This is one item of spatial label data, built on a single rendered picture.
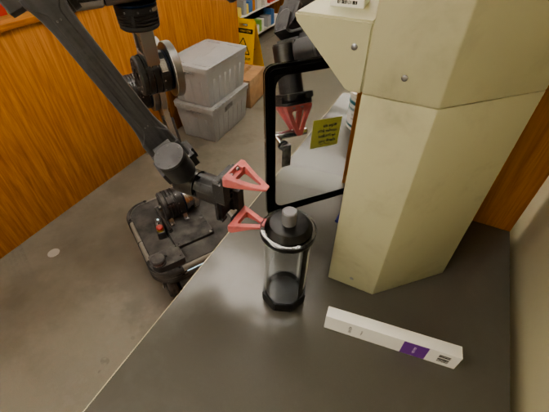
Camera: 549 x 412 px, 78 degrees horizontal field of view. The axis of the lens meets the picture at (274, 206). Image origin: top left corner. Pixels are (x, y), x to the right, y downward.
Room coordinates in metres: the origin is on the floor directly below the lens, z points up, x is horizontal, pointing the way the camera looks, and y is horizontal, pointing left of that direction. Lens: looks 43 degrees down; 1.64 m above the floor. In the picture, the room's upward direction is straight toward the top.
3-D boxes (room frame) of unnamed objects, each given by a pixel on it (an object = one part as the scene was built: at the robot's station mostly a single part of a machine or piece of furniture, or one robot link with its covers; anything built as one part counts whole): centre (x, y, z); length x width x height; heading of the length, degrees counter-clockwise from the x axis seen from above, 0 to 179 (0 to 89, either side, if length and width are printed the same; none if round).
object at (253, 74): (3.43, 0.31, 0.14); 0.41 x 0.32 x 0.28; 159
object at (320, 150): (0.71, -0.12, 1.19); 0.30 x 0.01 x 0.40; 112
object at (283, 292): (0.44, -0.02, 1.06); 0.11 x 0.11 x 0.21
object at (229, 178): (0.49, 0.05, 1.23); 0.09 x 0.07 x 0.07; 63
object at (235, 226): (0.49, 0.06, 1.16); 0.09 x 0.07 x 0.07; 63
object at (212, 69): (2.87, 0.55, 0.49); 0.60 x 0.42 x 0.33; 153
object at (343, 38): (0.66, -0.15, 1.46); 0.32 x 0.12 x 0.10; 153
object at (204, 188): (0.52, 0.12, 1.20); 0.07 x 0.07 x 0.10; 63
